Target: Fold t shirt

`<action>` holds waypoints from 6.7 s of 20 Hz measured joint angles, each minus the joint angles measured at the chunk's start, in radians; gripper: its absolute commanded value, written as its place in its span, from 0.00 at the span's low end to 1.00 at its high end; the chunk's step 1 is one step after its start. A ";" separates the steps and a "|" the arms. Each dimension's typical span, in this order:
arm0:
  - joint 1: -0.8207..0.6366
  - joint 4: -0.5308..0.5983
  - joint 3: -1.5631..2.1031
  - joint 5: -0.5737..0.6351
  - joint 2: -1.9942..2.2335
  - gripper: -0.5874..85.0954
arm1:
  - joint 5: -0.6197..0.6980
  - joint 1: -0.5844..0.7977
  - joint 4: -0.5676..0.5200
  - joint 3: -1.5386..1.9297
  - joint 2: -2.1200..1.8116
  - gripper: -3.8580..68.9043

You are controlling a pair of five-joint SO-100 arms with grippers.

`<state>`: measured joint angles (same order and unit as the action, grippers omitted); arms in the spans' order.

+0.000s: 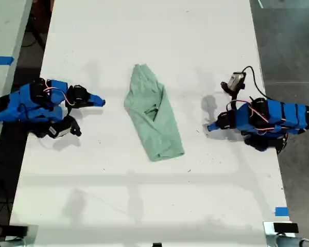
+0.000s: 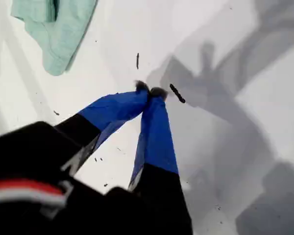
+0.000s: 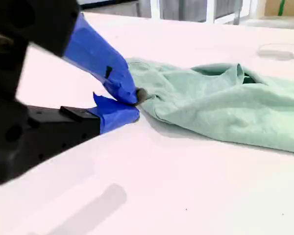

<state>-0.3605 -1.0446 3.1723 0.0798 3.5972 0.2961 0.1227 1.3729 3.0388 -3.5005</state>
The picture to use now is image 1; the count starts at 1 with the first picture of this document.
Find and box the pale green T-shirt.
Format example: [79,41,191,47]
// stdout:
[123,63,185,162]

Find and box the pale side table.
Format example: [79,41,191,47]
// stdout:
[0,0,33,168]

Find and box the short blue tape strip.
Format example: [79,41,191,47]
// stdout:
[274,206,290,217]

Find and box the small black box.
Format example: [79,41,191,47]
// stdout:
[273,222,299,234]
[8,224,29,236]

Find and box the grey pipe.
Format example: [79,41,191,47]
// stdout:
[274,235,309,247]
[0,238,25,247]

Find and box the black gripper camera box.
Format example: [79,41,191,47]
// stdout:
[46,115,82,139]
[220,72,247,98]

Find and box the black floor cable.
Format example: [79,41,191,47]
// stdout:
[22,24,46,49]

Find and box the metal corner bracket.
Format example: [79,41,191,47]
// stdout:
[263,221,300,247]
[1,224,39,247]

